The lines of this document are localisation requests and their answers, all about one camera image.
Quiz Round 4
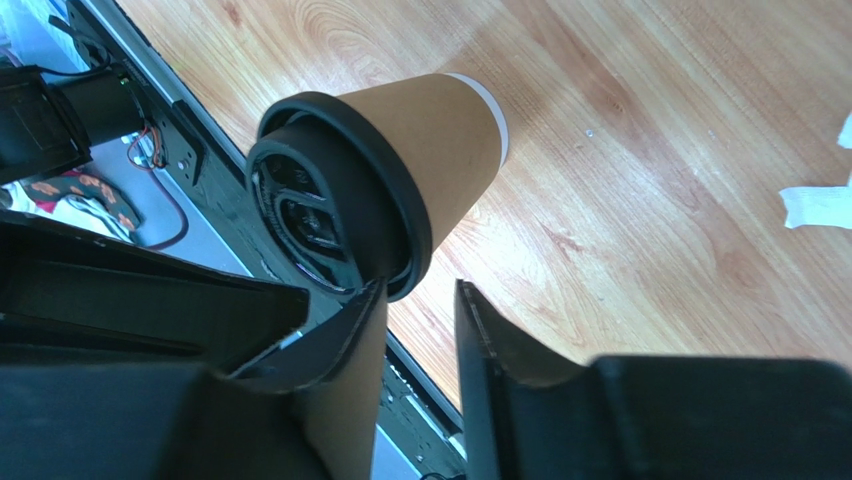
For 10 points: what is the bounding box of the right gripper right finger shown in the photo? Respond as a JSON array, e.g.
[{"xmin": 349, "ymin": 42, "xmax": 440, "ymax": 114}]
[{"xmin": 455, "ymin": 280, "xmax": 584, "ymax": 479}]

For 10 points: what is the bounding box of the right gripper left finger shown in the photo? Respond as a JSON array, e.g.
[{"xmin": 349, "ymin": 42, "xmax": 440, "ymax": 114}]
[{"xmin": 231, "ymin": 278, "xmax": 388, "ymax": 394}]

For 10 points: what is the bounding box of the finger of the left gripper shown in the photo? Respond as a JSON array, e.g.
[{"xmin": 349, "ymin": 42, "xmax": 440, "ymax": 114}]
[{"xmin": 1, "ymin": 211, "xmax": 309, "ymax": 372}]

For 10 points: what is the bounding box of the black plastic cup lid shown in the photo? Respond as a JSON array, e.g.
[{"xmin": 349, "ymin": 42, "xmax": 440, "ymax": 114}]
[{"xmin": 245, "ymin": 92, "xmax": 433, "ymax": 301}]

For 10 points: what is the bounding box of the brown paper coffee cup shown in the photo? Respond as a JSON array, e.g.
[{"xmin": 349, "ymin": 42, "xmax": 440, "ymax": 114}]
[{"xmin": 338, "ymin": 73, "xmax": 509, "ymax": 247}]

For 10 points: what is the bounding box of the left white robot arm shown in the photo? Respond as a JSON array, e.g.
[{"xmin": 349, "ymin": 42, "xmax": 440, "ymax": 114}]
[{"xmin": 1, "ymin": 66, "xmax": 309, "ymax": 379}]

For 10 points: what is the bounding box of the bundle of white wrapped straws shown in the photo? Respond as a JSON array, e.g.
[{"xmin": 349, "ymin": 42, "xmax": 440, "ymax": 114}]
[{"xmin": 778, "ymin": 109, "xmax": 852, "ymax": 231}]

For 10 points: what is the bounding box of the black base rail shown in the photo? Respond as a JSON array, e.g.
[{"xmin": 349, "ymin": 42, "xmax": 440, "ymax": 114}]
[{"xmin": 64, "ymin": 1, "xmax": 467, "ymax": 479}]

